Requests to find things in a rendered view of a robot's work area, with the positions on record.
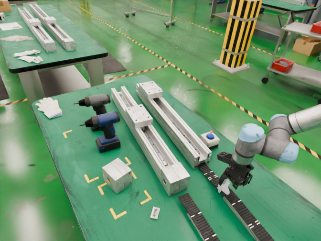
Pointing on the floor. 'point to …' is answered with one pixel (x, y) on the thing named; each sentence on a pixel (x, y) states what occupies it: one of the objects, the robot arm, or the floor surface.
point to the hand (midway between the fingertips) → (226, 186)
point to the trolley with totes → (278, 67)
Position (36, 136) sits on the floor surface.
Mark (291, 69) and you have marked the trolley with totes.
